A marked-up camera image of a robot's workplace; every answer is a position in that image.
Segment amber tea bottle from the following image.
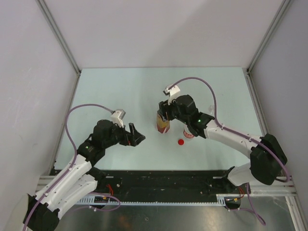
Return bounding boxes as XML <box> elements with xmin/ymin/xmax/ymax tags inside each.
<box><xmin>156</xmin><ymin>113</ymin><xmax>170</xmax><ymax>134</ymax></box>

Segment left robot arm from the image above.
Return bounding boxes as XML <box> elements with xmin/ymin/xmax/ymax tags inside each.
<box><xmin>23</xmin><ymin>120</ymin><xmax>145</xmax><ymax>231</ymax></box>

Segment clear plastic bottle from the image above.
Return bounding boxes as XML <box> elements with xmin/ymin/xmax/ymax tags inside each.
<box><xmin>208</xmin><ymin>105</ymin><xmax>215</xmax><ymax>115</ymax></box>

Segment clear red-label water bottle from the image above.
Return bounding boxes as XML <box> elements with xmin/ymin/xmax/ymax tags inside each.
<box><xmin>183</xmin><ymin>125</ymin><xmax>194</xmax><ymax>140</ymax></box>

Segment aluminium corner post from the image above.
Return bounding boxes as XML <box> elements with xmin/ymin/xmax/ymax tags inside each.
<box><xmin>247</xmin><ymin>0</ymin><xmax>293</xmax><ymax>74</ymax></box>
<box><xmin>36</xmin><ymin>0</ymin><xmax>81</xmax><ymax>74</ymax></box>

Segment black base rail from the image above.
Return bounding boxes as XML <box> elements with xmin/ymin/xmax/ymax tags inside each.
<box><xmin>48</xmin><ymin>169</ymin><xmax>253</xmax><ymax>202</ymax></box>

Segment red bottle cap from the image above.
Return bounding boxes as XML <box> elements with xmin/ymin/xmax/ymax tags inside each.
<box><xmin>178</xmin><ymin>139</ymin><xmax>185</xmax><ymax>145</ymax></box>

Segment grey slotted cable duct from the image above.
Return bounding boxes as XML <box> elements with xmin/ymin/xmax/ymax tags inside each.
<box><xmin>79</xmin><ymin>192</ymin><xmax>244</xmax><ymax>206</ymax></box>

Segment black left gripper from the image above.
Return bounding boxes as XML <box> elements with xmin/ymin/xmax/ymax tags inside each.
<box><xmin>103</xmin><ymin>120</ymin><xmax>144</xmax><ymax>148</ymax></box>

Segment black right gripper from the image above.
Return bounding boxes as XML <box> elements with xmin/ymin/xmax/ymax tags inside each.
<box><xmin>157</xmin><ymin>95</ymin><xmax>189</xmax><ymax>125</ymax></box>

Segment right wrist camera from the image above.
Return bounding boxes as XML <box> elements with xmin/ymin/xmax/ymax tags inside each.
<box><xmin>163</xmin><ymin>85</ymin><xmax>180</xmax><ymax>105</ymax></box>

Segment left aluminium corner post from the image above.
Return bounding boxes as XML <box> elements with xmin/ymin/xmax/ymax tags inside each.
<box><xmin>36</xmin><ymin>0</ymin><xmax>81</xmax><ymax>74</ymax></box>

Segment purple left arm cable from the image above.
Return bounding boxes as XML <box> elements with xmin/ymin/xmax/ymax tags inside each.
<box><xmin>23</xmin><ymin>103</ymin><xmax>121</xmax><ymax>231</ymax></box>

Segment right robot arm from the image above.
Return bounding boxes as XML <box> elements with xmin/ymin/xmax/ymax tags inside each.
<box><xmin>157</xmin><ymin>95</ymin><xmax>287</xmax><ymax>193</ymax></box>

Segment right aluminium corner post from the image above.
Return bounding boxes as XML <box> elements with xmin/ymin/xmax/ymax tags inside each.
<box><xmin>247</xmin><ymin>0</ymin><xmax>293</xmax><ymax>74</ymax></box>

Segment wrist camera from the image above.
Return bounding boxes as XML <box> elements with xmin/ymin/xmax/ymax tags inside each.
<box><xmin>111</xmin><ymin>109</ymin><xmax>126</xmax><ymax>128</ymax></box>
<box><xmin>163</xmin><ymin>85</ymin><xmax>180</xmax><ymax>105</ymax></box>

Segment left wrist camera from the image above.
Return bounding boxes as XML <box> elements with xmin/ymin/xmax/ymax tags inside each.
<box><xmin>111</xmin><ymin>109</ymin><xmax>126</xmax><ymax>128</ymax></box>

